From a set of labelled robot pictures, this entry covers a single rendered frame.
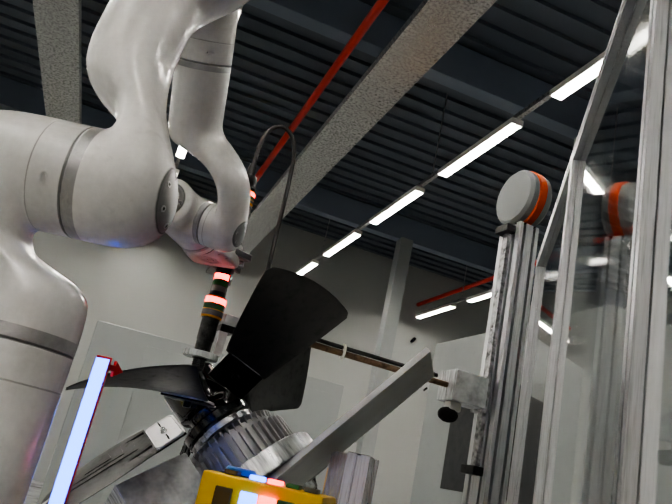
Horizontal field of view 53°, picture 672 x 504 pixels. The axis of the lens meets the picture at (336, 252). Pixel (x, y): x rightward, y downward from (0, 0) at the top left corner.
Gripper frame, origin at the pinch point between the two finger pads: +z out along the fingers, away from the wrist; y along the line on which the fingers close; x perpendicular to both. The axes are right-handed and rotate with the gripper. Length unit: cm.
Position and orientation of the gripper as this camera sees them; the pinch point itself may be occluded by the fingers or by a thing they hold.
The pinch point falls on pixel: (227, 262)
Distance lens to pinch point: 142.3
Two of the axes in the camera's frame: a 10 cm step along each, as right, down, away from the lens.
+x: 2.1, -9.3, 3.1
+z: 1.6, 3.4, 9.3
